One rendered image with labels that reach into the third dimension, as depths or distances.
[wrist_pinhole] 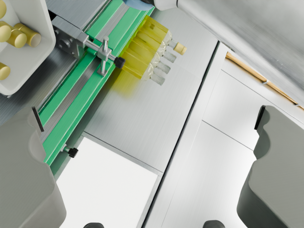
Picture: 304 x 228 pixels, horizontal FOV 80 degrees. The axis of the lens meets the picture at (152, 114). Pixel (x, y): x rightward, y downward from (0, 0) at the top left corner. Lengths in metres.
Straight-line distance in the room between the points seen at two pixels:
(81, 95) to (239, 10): 0.45
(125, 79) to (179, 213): 0.58
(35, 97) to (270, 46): 0.51
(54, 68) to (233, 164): 0.81
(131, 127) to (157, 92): 0.19
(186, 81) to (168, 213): 0.56
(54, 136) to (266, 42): 0.49
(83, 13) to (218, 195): 0.82
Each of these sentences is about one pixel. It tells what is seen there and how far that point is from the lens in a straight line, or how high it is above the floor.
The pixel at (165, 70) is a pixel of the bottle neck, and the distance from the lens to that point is 0.70.
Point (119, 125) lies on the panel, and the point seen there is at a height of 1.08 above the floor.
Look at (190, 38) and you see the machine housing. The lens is 1.06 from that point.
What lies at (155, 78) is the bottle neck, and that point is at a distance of 0.66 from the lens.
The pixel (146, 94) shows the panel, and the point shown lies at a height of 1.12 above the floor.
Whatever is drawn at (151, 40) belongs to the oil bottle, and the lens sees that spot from 0.72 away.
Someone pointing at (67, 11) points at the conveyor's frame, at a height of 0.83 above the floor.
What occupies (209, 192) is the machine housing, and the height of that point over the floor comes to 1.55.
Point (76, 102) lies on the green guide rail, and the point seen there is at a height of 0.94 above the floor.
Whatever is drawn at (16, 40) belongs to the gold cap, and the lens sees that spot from 0.48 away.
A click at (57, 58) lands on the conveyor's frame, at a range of 0.60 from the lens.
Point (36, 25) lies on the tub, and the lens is 0.51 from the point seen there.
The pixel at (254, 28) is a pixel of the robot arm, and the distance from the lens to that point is 0.22.
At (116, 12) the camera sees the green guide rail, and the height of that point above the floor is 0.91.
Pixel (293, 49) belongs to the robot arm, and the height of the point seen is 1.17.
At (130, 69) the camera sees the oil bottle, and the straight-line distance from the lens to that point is 0.66.
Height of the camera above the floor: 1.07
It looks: 8 degrees up
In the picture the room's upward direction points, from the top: 120 degrees clockwise
